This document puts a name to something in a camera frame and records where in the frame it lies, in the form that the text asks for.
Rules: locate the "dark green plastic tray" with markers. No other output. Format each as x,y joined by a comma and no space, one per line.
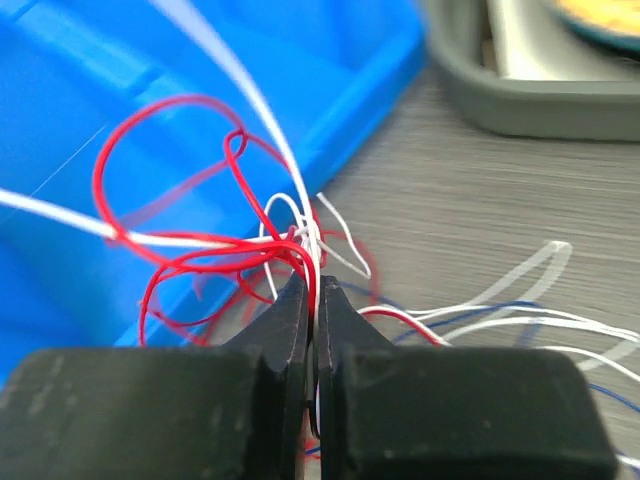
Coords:
569,110

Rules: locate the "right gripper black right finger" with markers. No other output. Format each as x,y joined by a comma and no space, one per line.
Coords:
416,412

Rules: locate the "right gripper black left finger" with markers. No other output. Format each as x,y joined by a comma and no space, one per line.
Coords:
233,411

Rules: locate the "white square plate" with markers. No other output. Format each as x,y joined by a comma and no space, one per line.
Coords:
532,43

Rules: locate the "orange woven square plate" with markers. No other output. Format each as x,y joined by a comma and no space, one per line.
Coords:
611,22

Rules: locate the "blue three-compartment plastic bin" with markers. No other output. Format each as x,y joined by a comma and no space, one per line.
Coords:
71,71

